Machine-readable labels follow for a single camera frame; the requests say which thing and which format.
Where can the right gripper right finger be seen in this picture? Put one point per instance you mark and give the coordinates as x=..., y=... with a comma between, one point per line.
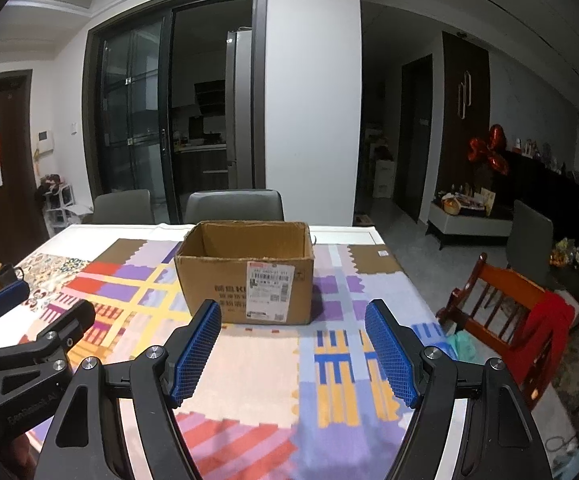
x=469, y=421

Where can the white box in hallway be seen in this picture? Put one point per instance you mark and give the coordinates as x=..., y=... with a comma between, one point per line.
x=384, y=178

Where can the white wall intercom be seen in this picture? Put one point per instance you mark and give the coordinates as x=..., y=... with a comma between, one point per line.
x=45, y=142

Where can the red heart balloons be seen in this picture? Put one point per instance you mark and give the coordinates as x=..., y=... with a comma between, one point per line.
x=490, y=150

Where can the white low tv bench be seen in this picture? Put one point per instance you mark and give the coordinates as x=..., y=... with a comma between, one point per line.
x=458, y=229

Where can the left hand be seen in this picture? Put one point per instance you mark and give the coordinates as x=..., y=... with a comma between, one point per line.
x=17, y=459

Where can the silver refrigerator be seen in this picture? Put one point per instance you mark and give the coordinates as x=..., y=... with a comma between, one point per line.
x=238, y=108

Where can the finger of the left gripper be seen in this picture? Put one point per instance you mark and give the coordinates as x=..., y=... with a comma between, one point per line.
x=55, y=341
x=12, y=295

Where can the dark item at table edge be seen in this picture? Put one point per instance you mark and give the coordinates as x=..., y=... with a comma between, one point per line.
x=10, y=274

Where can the grey chair left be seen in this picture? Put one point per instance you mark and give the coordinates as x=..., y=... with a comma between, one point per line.
x=123, y=207

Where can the dark tall cabinet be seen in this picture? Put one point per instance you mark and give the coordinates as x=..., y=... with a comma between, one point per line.
x=466, y=107

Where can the brown entrance door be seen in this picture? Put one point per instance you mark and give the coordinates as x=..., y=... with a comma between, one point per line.
x=22, y=228

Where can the brown cardboard box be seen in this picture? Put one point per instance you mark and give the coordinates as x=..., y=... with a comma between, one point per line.
x=259, y=272

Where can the black glass sliding door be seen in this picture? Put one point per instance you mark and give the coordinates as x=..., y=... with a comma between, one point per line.
x=124, y=101

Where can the white shoe rack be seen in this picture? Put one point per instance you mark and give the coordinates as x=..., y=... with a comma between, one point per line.
x=58, y=204

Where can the flower bouquet on floor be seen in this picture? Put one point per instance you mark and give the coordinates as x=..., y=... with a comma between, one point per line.
x=565, y=253

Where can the dark grey chair right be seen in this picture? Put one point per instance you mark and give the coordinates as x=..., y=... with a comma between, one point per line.
x=529, y=245

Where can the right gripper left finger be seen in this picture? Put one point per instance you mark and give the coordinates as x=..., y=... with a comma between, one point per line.
x=90, y=434

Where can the red wooden chair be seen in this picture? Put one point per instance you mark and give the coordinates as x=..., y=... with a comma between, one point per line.
x=525, y=324

